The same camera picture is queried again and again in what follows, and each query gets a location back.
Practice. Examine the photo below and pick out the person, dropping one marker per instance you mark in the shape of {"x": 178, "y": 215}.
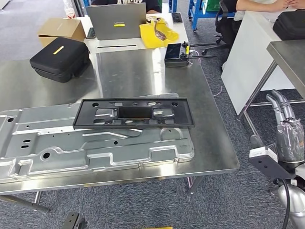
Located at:
{"x": 152, "y": 4}
{"x": 250, "y": 14}

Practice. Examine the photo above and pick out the white table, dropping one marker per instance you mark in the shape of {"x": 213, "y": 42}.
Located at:
{"x": 107, "y": 42}

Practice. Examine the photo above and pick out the person's forearm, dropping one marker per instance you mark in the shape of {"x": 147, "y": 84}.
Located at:
{"x": 257, "y": 5}

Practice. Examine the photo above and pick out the blue metal cart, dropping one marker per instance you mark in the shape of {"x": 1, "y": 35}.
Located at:
{"x": 196, "y": 12}

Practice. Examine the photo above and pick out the person's hand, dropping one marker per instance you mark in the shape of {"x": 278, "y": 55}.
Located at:
{"x": 297, "y": 2}
{"x": 283, "y": 4}

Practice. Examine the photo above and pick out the grey laptop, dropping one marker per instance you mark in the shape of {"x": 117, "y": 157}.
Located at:
{"x": 117, "y": 17}

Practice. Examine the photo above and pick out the stainless steel table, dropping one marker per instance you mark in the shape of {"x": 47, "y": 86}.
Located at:
{"x": 291, "y": 60}

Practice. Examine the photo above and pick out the black case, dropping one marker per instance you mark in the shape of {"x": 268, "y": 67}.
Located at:
{"x": 291, "y": 25}
{"x": 59, "y": 60}

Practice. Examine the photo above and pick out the brown cardboard box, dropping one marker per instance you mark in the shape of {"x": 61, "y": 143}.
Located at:
{"x": 59, "y": 30}

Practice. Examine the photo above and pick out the blue metal post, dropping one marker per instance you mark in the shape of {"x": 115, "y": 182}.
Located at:
{"x": 86, "y": 3}
{"x": 172, "y": 5}

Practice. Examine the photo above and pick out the right robot hand grey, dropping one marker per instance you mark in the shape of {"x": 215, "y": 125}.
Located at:
{"x": 291, "y": 139}

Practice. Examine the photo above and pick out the grey moulded fixture tray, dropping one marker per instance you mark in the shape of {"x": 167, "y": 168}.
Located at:
{"x": 59, "y": 139}

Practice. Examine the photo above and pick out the black chair base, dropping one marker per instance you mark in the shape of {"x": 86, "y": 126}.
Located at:
{"x": 225, "y": 25}

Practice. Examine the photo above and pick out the green box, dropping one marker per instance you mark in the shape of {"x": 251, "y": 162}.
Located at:
{"x": 212, "y": 5}

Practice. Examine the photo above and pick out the clear plastic bottle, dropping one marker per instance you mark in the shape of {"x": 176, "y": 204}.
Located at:
{"x": 69, "y": 9}

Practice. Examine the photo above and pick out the stainless steel workbench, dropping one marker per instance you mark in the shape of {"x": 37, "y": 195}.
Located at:
{"x": 142, "y": 75}

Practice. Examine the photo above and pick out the white cabinet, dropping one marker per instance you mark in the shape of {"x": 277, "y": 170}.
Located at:
{"x": 245, "y": 63}

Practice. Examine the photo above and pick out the yellow floor tape square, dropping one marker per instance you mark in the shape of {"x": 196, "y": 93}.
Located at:
{"x": 157, "y": 228}

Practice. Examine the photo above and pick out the black remote controller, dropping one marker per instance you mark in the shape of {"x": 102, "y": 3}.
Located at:
{"x": 172, "y": 53}

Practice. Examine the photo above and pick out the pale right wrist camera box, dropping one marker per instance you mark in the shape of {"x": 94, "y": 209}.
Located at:
{"x": 269, "y": 164}

